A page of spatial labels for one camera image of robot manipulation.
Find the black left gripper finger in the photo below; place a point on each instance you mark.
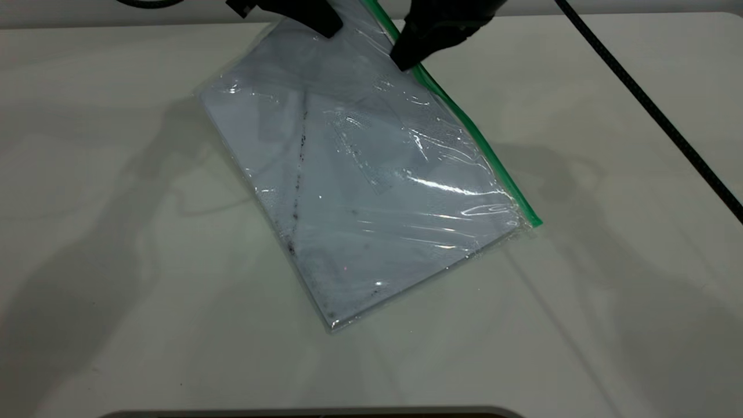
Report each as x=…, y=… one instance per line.
x=313, y=14

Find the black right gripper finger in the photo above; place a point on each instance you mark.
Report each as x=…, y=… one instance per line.
x=424, y=46

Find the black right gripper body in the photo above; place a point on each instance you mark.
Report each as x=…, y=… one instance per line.
x=464, y=13

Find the clear plastic bag green zip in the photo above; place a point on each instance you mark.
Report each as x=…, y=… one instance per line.
x=371, y=191

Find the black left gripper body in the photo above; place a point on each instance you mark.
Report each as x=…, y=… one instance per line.
x=244, y=6

